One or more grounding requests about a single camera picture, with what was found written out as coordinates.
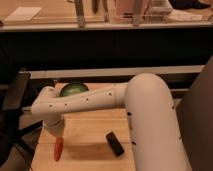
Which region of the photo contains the black rectangular block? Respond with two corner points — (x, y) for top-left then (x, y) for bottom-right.
(106, 132), (124, 156)

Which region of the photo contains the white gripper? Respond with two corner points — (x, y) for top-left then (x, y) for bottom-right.
(46, 121), (65, 137)

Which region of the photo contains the red pepper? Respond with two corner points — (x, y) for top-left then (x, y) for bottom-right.
(54, 137), (63, 161)

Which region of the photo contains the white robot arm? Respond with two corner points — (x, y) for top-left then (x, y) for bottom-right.
(31, 73), (192, 171)

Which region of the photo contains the dark panel at right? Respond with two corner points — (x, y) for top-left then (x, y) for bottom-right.
(176, 56), (213, 171)

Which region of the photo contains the white paper sheet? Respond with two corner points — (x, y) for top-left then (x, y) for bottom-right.
(5, 6), (41, 21)

